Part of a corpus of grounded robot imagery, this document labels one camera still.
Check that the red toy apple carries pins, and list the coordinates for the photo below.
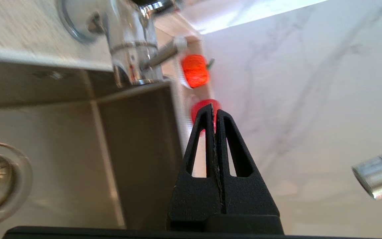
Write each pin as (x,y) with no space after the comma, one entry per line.
(201,107)

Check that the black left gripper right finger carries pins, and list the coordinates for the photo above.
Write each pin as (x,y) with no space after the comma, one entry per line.
(250,199)

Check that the chrome faucet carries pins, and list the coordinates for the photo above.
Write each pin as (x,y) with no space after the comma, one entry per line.
(131,43)

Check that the stainless steel sink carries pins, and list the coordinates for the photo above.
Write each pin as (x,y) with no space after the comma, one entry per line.
(78,149)

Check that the orange toy pumpkin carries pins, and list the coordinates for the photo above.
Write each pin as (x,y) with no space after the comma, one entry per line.
(195,70)

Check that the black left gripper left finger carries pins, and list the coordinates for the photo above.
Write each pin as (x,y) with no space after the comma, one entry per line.
(194,199)

